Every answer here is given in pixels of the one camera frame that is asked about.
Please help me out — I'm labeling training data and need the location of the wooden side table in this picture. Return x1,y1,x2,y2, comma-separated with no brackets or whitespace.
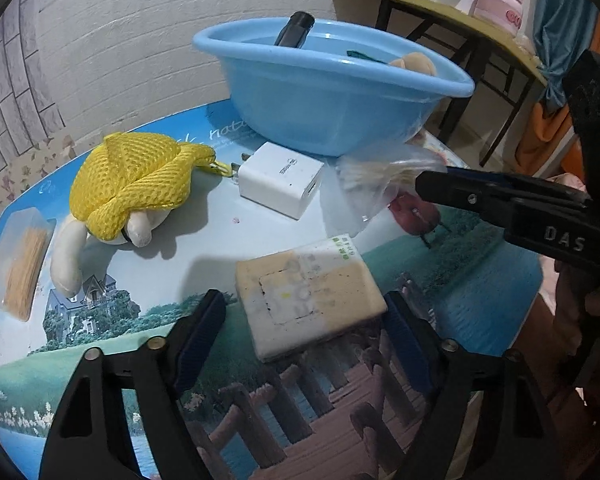
328,0,549,167

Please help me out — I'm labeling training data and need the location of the white power adapter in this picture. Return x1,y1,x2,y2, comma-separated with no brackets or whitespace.
232,142,325,220

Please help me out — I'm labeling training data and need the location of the white plush toy yellow net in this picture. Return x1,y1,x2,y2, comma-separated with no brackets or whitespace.
50,132,233,298

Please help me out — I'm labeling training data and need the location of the light blue plastic basin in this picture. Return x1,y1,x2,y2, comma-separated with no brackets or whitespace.
193,18,475,157

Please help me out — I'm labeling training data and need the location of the black tube bottle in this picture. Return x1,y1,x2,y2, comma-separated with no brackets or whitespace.
274,11,315,49

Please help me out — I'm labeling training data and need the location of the red small object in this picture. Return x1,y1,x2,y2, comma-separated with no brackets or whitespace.
388,193,441,236

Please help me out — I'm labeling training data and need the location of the dark green packet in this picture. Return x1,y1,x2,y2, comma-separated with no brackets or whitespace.
347,50,387,65

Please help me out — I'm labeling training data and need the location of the pink water bottle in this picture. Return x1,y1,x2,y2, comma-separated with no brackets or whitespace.
470,0,524,37

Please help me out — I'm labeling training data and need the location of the clear box of toothpicks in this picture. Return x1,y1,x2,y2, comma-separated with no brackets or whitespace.
0,207,55,322

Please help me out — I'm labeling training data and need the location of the clear bag of cotton swabs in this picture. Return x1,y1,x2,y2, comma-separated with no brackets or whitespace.
320,141,446,236

